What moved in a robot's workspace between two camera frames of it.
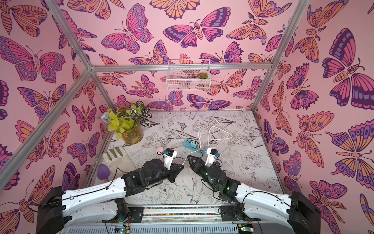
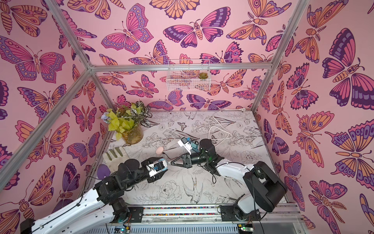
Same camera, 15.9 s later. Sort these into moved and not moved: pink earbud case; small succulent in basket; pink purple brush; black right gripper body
Moved: black right gripper body
Not moved: small succulent in basket; pink purple brush; pink earbud case
